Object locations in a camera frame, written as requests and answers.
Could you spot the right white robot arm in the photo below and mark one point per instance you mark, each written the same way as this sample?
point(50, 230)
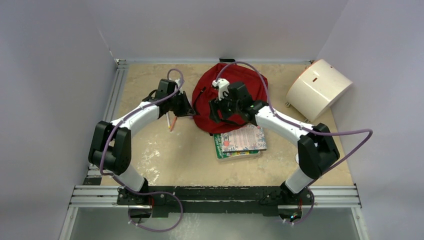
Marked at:
point(316, 148)

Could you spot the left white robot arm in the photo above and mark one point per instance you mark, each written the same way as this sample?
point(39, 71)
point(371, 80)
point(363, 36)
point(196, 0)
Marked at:
point(111, 145)

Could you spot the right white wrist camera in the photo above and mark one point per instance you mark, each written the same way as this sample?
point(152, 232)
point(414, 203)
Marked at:
point(221, 84)

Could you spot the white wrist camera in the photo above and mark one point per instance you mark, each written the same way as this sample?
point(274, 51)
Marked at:
point(179, 85)
point(221, 84)

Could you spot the green treehouse book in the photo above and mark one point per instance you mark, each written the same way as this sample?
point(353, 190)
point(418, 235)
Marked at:
point(229, 156)

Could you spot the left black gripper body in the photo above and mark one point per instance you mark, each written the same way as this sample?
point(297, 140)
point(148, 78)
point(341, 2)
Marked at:
point(176, 105)

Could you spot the red backpack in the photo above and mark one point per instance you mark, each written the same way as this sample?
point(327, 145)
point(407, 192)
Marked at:
point(243, 81)

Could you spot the yellow pen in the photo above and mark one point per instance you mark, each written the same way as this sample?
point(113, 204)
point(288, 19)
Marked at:
point(168, 119)

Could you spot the floral cover book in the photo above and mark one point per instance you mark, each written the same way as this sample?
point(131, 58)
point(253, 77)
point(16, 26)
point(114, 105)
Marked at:
point(246, 138)

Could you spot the cream round lunch box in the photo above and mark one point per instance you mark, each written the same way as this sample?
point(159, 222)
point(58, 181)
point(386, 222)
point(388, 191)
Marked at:
point(317, 89)

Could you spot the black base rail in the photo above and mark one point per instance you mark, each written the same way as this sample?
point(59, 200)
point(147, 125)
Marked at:
point(269, 201)

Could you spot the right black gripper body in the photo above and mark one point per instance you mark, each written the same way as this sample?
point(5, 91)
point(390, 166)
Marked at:
point(228, 108)

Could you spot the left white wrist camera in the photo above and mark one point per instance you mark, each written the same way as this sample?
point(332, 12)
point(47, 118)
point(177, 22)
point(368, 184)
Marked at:
point(179, 85)

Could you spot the orange pencil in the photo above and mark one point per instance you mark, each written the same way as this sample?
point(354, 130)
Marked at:
point(172, 126)

